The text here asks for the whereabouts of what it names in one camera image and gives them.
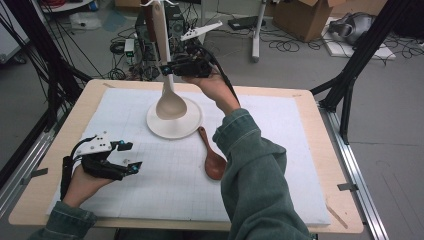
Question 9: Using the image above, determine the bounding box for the white foam board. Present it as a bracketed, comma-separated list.
[321, 16, 398, 61]

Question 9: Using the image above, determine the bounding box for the grey and white device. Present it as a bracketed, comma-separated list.
[328, 12, 377, 46]

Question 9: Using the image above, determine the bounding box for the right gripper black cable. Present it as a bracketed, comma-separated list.
[196, 44, 242, 105]

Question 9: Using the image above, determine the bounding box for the large open cardboard box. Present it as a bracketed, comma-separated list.
[273, 0, 338, 43]

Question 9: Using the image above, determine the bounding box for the person's left hand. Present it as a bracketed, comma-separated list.
[62, 164, 115, 209]

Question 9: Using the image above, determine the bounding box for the white foam mat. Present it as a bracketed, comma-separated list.
[46, 87, 332, 226]

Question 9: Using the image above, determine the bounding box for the black computer tower with sticker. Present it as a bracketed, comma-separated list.
[134, 6, 161, 63]

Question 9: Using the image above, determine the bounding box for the red cable bundle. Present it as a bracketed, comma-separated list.
[39, 0, 68, 8]

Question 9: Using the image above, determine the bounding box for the small cardboard box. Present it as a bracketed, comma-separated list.
[114, 0, 143, 9]

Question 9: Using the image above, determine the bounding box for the grey metal bracket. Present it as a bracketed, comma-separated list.
[337, 182, 360, 192]
[19, 167, 50, 186]

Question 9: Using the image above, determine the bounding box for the white utensil stand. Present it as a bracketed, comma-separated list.
[139, 0, 204, 140]

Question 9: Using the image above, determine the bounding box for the pale blue sheet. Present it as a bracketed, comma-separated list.
[101, 9, 128, 33]

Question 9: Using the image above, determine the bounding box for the flat cardboard box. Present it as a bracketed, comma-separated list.
[333, 0, 389, 17]

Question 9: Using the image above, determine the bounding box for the dark wooden rice spoon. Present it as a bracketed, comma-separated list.
[197, 126, 228, 181]

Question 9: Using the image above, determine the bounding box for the aluminium rail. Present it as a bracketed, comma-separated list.
[318, 101, 390, 240]
[0, 113, 68, 219]

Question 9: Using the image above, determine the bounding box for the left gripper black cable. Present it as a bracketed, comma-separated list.
[59, 135, 98, 201]

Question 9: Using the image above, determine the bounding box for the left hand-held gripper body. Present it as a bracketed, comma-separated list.
[74, 132, 130, 181]

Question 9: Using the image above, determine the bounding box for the white cabinet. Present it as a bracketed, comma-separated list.
[0, 0, 30, 64]

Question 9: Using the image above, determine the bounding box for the white plastic bag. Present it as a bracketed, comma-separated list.
[69, 12, 103, 31]

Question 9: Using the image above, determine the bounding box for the person's right hand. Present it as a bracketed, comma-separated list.
[181, 67, 241, 116]

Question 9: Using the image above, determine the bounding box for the round white table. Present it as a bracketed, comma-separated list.
[39, 0, 98, 14]

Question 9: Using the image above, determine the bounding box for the beige ladle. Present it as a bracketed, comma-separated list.
[151, 2, 188, 121]

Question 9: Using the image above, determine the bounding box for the black computer tower with fan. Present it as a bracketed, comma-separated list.
[164, 4, 186, 56]

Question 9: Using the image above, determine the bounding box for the small white box with green light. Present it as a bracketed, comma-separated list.
[123, 38, 136, 58]

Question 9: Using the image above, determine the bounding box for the black flat box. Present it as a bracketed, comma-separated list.
[227, 15, 268, 32]

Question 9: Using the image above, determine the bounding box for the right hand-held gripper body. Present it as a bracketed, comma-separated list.
[173, 20, 224, 79]

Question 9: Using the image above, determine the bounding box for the tangle of black cables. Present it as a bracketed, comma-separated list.
[126, 61, 162, 82]

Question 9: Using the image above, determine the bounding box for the black metal frame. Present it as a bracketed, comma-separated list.
[1, 0, 93, 133]
[309, 0, 413, 145]

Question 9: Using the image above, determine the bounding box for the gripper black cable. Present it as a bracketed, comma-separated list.
[196, 44, 242, 105]
[59, 135, 98, 201]

